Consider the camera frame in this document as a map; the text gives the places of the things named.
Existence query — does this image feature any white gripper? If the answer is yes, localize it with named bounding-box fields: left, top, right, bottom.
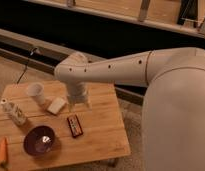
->
left=66, top=82, right=90, bottom=112

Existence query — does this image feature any black and red eraser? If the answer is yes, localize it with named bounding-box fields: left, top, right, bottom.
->
left=67, top=115, right=83, bottom=138

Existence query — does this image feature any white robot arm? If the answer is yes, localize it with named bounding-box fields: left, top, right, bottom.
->
left=54, top=47, right=205, bottom=171

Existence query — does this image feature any beige sponge block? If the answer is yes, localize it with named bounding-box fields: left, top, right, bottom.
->
left=47, top=97, right=66, bottom=115

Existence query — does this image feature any purple bowl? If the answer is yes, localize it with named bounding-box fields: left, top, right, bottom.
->
left=23, top=125, right=55, bottom=156

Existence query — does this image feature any white patterned bottle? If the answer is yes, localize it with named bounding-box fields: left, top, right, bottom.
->
left=0, top=99, right=27, bottom=126

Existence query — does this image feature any orange carrot toy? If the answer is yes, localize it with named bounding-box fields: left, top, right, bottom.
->
left=0, top=137, right=8, bottom=166

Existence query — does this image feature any black cable on floor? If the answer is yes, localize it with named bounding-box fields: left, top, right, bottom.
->
left=16, top=47, right=41, bottom=85

